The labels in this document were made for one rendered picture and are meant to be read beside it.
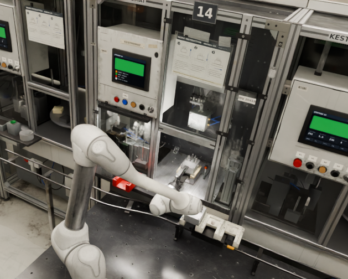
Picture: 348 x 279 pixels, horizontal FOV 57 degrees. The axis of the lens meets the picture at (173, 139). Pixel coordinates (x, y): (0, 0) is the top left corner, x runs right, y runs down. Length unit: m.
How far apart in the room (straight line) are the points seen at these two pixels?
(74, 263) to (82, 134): 0.62
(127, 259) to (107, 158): 0.81
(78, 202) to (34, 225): 1.59
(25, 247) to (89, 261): 1.46
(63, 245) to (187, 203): 0.66
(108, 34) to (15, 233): 1.97
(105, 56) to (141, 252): 1.18
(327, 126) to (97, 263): 1.26
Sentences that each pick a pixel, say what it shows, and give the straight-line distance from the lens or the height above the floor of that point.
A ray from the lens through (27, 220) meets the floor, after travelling 3.28.
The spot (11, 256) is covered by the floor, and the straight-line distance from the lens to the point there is 3.02.
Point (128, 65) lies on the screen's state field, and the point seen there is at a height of 1.66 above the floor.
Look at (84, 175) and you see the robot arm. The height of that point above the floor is 1.29.
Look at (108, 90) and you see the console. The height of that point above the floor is 1.46.
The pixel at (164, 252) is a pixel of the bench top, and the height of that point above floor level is 0.68.
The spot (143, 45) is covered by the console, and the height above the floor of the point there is 1.78.
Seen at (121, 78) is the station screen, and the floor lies 1.57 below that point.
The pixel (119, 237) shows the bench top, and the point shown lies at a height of 0.68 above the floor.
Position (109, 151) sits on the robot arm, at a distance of 1.35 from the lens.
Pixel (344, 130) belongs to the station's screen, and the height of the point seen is 1.63.
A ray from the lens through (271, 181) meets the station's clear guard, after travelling 1.89.
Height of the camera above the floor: 2.23
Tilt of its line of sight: 30 degrees down
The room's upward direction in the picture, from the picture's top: 8 degrees clockwise
